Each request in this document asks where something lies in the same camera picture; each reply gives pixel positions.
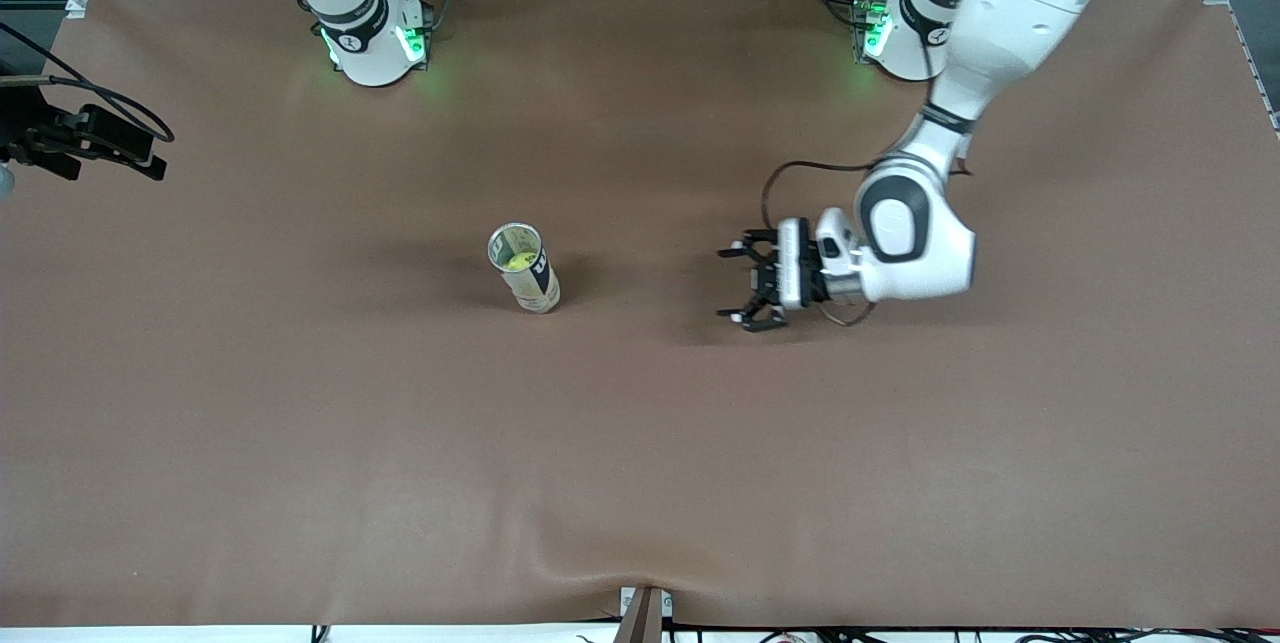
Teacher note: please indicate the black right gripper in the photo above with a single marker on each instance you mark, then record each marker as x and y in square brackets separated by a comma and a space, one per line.
[42, 140]

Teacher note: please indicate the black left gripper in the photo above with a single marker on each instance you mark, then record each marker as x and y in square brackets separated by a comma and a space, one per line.
[766, 279]

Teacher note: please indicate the clear tennis ball can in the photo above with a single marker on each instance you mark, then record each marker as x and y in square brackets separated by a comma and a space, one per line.
[540, 288]

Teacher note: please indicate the Roland Garros print tennis ball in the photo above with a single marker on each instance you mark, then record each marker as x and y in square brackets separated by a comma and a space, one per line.
[517, 261]

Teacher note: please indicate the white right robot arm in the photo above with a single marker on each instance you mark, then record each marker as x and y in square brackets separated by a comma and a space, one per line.
[365, 43]

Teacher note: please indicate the brown table cover sheet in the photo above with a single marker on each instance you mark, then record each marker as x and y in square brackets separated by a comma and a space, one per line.
[640, 473]

